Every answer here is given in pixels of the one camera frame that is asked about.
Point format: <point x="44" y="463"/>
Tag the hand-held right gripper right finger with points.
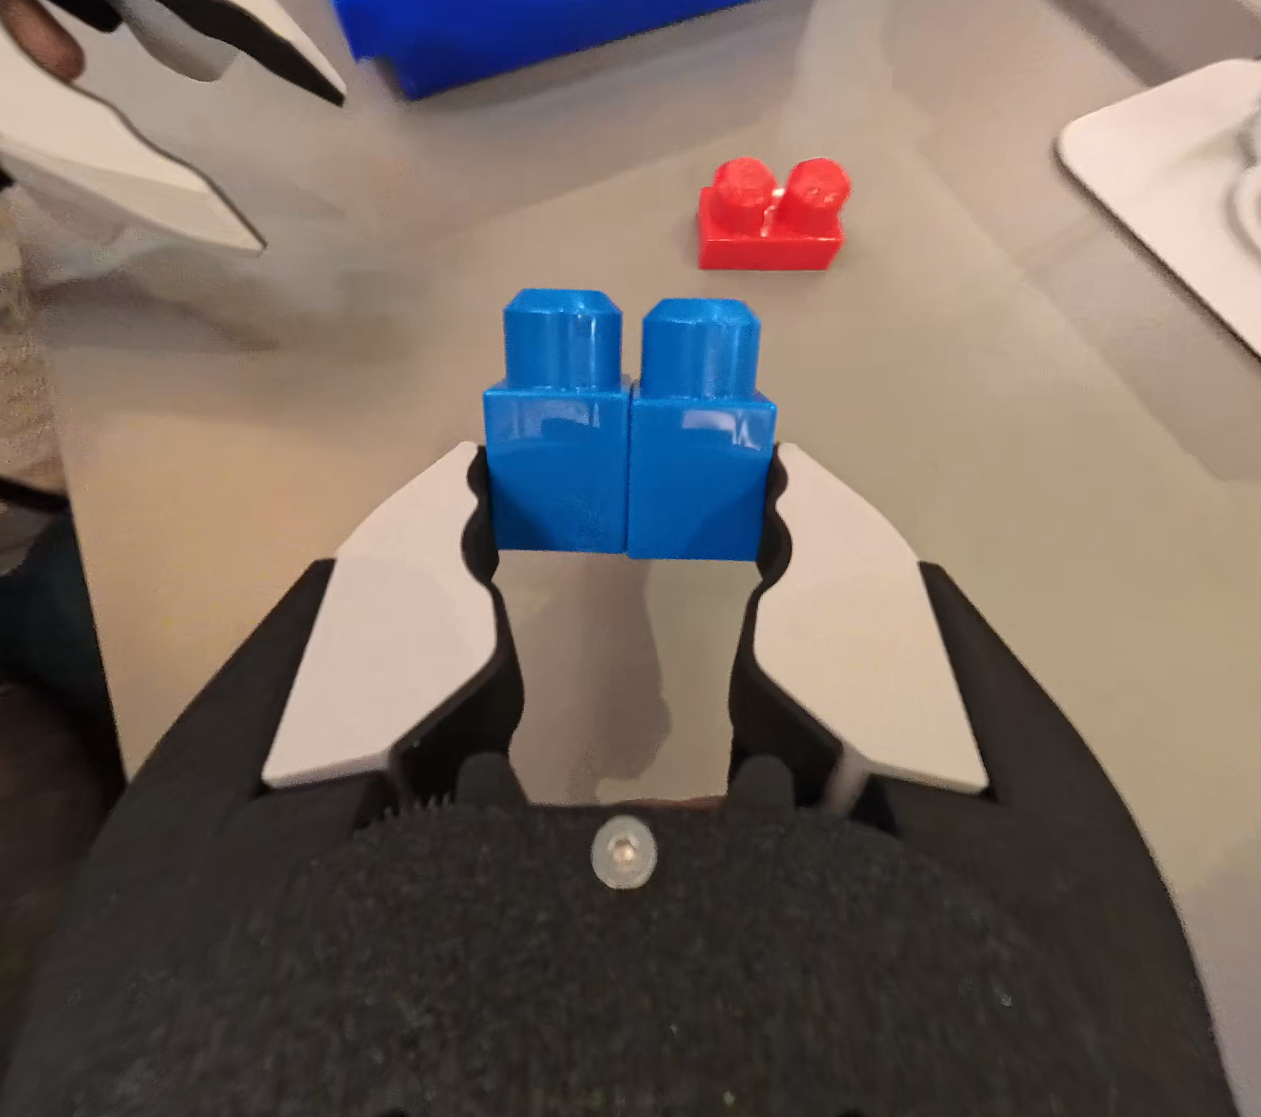
<point x="866" y="642"/>

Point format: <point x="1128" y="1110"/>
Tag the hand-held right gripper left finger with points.
<point x="392" y="642"/>

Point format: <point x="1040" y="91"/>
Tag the blue one-stud block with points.
<point x="698" y="487"/>
<point x="558" y="466"/>

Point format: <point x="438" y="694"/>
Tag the red two-stud block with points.
<point x="768" y="244"/>

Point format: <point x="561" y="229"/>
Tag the grey desk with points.
<point x="983" y="496"/>

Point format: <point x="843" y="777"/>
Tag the person's left hand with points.
<point x="44" y="44"/>

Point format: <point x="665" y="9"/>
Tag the white instruction stand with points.
<point x="1161" y="181"/>

